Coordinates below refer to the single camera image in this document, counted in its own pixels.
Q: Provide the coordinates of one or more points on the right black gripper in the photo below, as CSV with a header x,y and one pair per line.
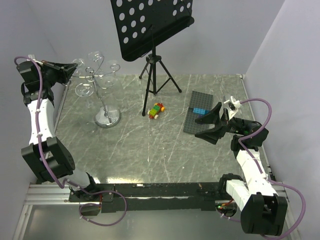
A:
x,y
212,135

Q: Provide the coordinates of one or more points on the blue lego brick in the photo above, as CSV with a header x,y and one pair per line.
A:
x,y
200,111

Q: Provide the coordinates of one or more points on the chrome wine glass rack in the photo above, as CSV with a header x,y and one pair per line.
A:
x,y
104,111

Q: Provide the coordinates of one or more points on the grey lego baseplate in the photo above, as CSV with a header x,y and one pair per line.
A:
x,y
199,105

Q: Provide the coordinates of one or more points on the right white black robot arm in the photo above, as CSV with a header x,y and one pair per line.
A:
x,y
263,211

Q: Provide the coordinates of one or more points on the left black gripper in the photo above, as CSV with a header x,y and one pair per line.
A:
x,y
64,71

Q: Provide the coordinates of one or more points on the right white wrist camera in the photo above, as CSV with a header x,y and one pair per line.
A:
x,y
230,106

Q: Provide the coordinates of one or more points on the black perforated music stand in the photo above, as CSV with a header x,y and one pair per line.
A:
x,y
142,25

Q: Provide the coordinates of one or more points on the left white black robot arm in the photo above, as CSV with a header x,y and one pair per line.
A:
x,y
46,156

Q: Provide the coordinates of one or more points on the colourful lego toy car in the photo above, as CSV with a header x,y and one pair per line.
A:
x,y
154,112

